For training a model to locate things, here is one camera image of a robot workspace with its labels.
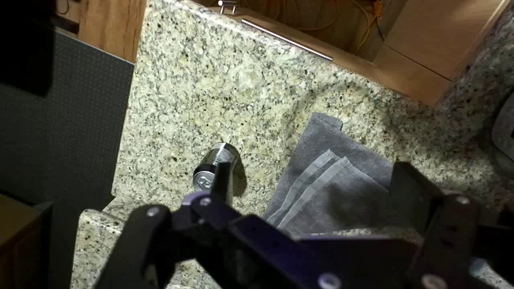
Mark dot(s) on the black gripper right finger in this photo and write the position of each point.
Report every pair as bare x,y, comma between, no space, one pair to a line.
450,235

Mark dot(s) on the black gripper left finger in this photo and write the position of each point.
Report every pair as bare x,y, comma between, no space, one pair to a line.
146,241

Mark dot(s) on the grey terry cloth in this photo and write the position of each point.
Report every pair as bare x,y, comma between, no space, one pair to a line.
331,187

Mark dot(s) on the silver soda can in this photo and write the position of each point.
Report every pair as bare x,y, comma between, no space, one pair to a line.
226,155

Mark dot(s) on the wooden base cabinet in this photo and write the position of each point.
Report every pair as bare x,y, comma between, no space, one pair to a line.
422,49

